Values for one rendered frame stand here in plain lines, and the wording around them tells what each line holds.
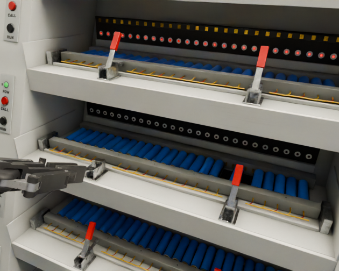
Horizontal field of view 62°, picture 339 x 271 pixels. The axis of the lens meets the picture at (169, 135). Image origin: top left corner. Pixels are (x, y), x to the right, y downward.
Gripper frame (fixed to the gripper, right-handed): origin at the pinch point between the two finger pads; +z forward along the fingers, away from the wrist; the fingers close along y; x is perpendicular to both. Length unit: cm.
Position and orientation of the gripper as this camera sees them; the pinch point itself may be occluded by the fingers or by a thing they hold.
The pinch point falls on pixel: (65, 172)
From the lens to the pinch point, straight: 50.7
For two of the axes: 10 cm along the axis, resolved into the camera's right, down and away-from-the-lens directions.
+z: 3.2, 1.1, 9.4
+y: 9.2, 2.0, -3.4
